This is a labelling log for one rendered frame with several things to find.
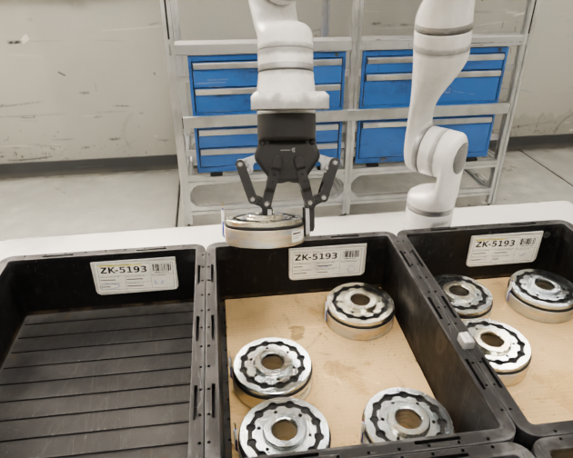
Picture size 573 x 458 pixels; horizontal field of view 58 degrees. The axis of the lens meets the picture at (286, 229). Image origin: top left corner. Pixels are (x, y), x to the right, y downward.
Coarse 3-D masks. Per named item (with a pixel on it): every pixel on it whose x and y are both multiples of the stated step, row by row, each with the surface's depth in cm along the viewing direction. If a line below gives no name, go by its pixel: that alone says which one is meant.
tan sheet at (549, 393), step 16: (496, 288) 86; (496, 304) 82; (496, 320) 79; (512, 320) 79; (528, 320) 79; (528, 336) 76; (544, 336) 76; (560, 336) 76; (544, 352) 73; (560, 352) 73; (528, 368) 70; (544, 368) 70; (560, 368) 70; (528, 384) 68; (544, 384) 68; (560, 384) 68; (528, 400) 65; (544, 400) 65; (560, 400) 65; (528, 416) 63; (544, 416) 63; (560, 416) 63
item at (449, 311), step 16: (480, 224) 84; (496, 224) 84; (512, 224) 85; (528, 224) 84; (544, 224) 85; (560, 224) 85; (400, 240) 80; (416, 256) 77; (432, 288) 69; (448, 304) 66; (480, 352) 59; (480, 368) 57; (496, 384) 54; (512, 400) 53; (512, 416) 51; (528, 432) 49; (544, 432) 49; (560, 432) 49; (528, 448) 50
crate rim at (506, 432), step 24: (312, 240) 80; (336, 240) 81; (360, 240) 81; (408, 264) 75; (216, 288) 70; (216, 312) 65; (432, 312) 65; (216, 336) 61; (456, 336) 61; (216, 360) 58; (216, 384) 54; (480, 384) 56; (216, 408) 52; (504, 408) 52; (216, 432) 49; (480, 432) 49; (504, 432) 49; (216, 456) 47; (264, 456) 47; (288, 456) 47; (312, 456) 47; (336, 456) 47; (360, 456) 47
